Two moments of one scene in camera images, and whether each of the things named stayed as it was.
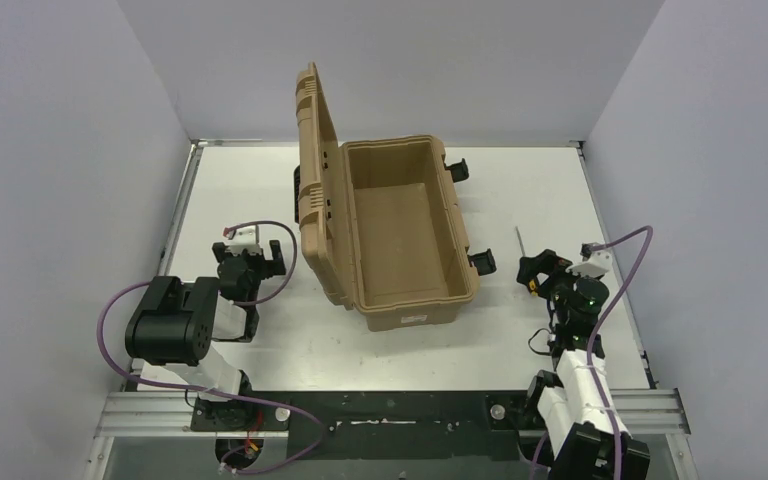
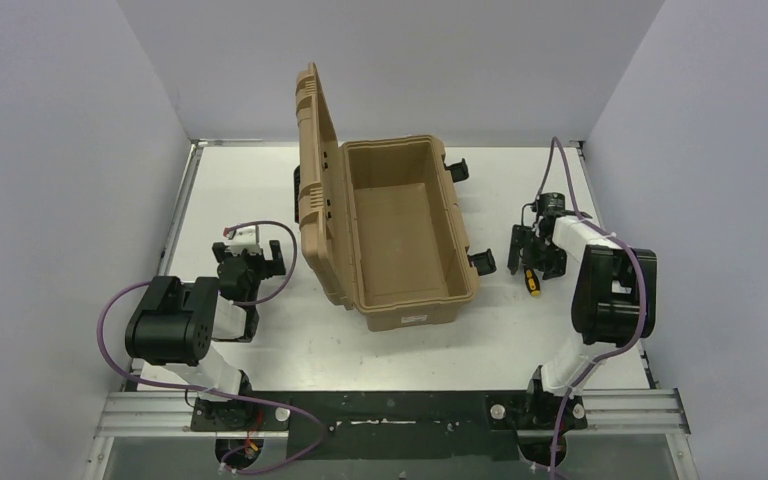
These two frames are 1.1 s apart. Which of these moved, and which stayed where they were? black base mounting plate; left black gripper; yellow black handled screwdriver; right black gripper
Moved: right black gripper
Stayed: black base mounting plate; left black gripper; yellow black handled screwdriver
